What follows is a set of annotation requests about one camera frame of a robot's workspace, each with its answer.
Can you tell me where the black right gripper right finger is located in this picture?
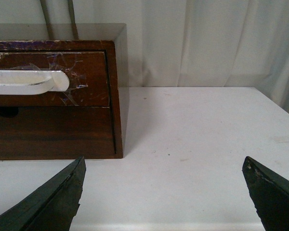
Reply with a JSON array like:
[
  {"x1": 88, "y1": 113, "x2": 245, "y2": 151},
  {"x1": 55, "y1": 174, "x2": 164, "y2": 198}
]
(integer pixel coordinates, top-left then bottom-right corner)
[{"x1": 242, "y1": 156, "x2": 289, "y2": 231}]

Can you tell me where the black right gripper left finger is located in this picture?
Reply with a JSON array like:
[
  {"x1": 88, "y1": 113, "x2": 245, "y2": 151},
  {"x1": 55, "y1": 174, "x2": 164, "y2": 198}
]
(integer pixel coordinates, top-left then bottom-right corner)
[{"x1": 0, "y1": 157, "x2": 86, "y2": 231}]

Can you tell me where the wooden drawer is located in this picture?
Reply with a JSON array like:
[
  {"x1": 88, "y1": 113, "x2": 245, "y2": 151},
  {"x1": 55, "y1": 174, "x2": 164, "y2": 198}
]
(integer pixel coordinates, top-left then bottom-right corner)
[
  {"x1": 0, "y1": 51, "x2": 109, "y2": 106},
  {"x1": 0, "y1": 107, "x2": 122, "y2": 160}
]

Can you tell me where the white drawer handle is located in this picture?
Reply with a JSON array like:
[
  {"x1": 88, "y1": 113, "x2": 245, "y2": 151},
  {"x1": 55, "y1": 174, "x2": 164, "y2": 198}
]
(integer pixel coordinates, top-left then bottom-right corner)
[{"x1": 0, "y1": 70, "x2": 69, "y2": 95}]

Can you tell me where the brown wooden drawer cabinet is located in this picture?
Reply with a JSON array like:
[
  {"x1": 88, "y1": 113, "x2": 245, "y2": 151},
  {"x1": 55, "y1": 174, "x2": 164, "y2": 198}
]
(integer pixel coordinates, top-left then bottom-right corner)
[{"x1": 0, "y1": 23, "x2": 131, "y2": 161}]

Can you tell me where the white curtain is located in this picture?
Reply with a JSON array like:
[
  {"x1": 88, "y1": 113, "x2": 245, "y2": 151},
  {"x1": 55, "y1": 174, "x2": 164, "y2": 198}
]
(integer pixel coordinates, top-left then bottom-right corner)
[{"x1": 0, "y1": 0, "x2": 289, "y2": 113}]

